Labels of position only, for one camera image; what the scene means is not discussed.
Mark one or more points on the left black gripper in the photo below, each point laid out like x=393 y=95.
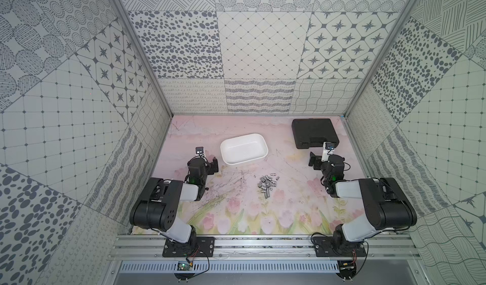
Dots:
x=209 y=165

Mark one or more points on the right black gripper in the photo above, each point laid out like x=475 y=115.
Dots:
x=317 y=160

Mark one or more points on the chrome socket in pile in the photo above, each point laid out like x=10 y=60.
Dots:
x=266 y=182

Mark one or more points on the small circuit board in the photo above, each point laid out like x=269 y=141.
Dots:
x=184 y=266

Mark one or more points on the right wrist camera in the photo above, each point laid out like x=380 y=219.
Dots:
x=328 y=150

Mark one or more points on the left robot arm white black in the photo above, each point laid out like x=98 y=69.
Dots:
x=157 y=205

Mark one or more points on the aluminium mounting rail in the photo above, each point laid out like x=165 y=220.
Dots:
x=259 y=247

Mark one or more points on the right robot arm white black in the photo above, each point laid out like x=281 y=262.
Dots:
x=386 y=207

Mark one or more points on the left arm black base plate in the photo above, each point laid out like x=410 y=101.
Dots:
x=201 y=246

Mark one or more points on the white plastic storage box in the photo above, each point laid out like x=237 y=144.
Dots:
x=246 y=149

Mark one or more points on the white slotted cable duct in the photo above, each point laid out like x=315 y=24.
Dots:
x=232 y=266

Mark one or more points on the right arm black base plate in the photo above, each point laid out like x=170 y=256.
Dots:
x=325 y=247

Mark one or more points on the black plastic tool case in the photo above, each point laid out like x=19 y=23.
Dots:
x=310 y=133

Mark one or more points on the chrome socket pile front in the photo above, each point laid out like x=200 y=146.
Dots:
x=266 y=192

